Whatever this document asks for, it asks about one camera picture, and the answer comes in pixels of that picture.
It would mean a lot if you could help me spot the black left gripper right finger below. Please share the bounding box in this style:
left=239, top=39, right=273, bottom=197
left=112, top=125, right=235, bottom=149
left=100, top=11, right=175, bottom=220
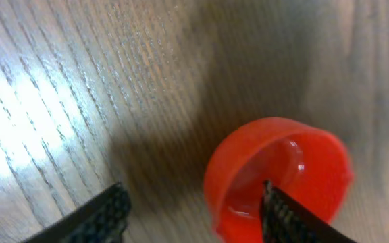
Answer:
left=259, top=180, right=355, bottom=243

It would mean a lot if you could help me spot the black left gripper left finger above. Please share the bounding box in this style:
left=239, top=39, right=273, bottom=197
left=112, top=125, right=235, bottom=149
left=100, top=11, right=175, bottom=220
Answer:
left=25, top=182, right=131, bottom=243

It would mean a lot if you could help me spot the red measuring scoop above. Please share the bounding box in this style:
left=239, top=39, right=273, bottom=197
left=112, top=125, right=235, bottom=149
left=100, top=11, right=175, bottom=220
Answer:
left=203, top=117, right=353, bottom=242

